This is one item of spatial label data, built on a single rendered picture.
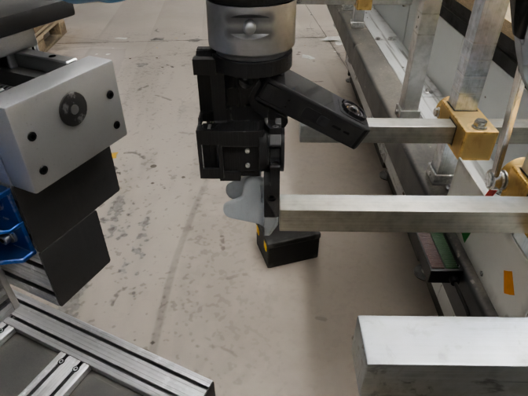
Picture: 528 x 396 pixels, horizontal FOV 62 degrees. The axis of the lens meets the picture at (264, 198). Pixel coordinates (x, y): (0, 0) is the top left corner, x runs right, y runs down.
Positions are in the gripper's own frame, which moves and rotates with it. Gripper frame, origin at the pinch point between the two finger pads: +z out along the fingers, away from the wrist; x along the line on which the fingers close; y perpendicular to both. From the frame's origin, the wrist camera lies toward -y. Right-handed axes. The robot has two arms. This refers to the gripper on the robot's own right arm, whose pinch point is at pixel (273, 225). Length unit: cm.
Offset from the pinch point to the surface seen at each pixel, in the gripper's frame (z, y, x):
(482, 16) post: -16.1, -29.5, -27.3
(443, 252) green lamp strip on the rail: 12.6, -25.2, -9.1
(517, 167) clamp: -4.3, -28.9, -5.8
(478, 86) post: -5.7, -31.9, -27.2
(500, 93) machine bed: 8, -51, -56
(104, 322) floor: 83, 53, -50
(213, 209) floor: 83, 24, -110
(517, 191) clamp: -2.4, -28.5, -3.6
